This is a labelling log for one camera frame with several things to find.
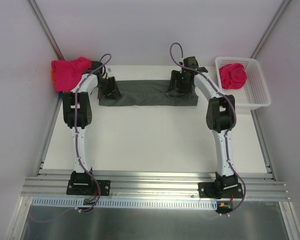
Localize folded pink t-shirt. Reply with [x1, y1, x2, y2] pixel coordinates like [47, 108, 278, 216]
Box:
[50, 57, 92, 92]

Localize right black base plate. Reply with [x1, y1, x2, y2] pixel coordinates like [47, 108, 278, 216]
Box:
[198, 182, 244, 200]

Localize white slotted cable duct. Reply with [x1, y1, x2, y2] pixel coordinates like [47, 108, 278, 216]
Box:
[31, 197, 217, 211]

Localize dark grey t-shirt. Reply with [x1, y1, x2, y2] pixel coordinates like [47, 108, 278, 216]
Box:
[98, 80, 199, 107]

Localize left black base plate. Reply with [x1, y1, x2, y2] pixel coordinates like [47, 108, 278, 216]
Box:
[66, 180, 111, 196]

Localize white plastic basket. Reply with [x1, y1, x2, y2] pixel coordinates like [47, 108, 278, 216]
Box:
[215, 56, 271, 111]

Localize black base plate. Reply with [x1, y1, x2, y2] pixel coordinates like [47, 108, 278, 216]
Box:
[66, 180, 111, 196]
[198, 182, 244, 200]

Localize aluminium mounting rail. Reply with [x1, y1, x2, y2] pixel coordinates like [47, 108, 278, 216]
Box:
[21, 169, 292, 202]

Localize crumpled pink t-shirt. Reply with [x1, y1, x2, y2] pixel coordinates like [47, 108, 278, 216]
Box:
[219, 63, 248, 90]

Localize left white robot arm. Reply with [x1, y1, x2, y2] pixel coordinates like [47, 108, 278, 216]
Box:
[62, 61, 122, 194]

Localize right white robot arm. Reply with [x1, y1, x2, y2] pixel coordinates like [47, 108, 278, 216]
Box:
[170, 56, 244, 199]

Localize folded orange t-shirt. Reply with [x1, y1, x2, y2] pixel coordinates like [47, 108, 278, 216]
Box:
[50, 69, 55, 81]

